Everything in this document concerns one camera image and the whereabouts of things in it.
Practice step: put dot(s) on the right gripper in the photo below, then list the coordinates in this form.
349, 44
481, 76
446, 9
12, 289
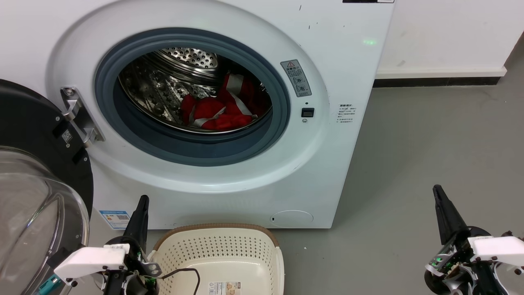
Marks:
458, 266

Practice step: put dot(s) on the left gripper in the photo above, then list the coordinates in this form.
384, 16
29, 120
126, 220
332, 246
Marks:
131, 282

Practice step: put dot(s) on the cream perforated laundry basket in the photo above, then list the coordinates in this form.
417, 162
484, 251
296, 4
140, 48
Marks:
229, 254

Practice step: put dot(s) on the printed product label sticker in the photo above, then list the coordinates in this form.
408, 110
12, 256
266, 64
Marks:
224, 288

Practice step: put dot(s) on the stainless steel washing machine drum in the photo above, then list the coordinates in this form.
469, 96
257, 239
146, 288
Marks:
163, 90

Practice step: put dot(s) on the black washer door with glass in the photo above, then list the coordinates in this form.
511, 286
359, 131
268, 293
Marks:
32, 123

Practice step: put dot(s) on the blue energy label sticker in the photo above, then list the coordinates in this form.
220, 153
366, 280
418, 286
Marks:
115, 219

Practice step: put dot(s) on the grey rubber door gasket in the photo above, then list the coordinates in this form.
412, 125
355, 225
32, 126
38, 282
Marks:
135, 143

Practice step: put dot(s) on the white front-load washing machine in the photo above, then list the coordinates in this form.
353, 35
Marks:
348, 164

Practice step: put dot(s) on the white QR code sticker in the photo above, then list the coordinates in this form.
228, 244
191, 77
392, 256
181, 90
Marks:
67, 136

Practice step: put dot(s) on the metal door hinge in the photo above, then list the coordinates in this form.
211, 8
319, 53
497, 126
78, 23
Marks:
82, 119

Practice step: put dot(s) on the red garment with grey stripes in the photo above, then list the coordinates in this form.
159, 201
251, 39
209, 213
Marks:
213, 111

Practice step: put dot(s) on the black baseboard strip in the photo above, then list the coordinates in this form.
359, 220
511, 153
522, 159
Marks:
434, 82

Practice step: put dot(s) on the small printed text sticker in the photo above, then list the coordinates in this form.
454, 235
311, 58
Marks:
346, 112

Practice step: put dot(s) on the round white filter cover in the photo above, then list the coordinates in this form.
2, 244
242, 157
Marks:
291, 218

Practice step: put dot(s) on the black door latch socket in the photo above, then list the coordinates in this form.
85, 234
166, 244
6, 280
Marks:
308, 112

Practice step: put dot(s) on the grey warning sticker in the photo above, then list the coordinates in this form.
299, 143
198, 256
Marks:
295, 78

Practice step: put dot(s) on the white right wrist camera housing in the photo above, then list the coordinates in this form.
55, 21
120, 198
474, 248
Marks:
497, 248

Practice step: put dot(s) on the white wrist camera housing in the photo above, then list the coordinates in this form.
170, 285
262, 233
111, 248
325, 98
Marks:
92, 260
497, 248

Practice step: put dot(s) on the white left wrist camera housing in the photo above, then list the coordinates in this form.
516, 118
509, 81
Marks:
92, 260

